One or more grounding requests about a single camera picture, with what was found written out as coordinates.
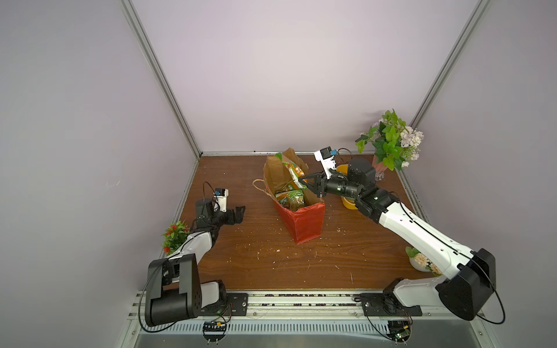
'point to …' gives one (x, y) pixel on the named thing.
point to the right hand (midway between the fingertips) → (304, 171)
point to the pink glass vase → (378, 168)
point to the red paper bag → (301, 211)
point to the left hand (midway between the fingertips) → (234, 205)
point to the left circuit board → (214, 331)
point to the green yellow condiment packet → (293, 199)
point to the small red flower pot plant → (175, 235)
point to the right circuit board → (399, 330)
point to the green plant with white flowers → (394, 142)
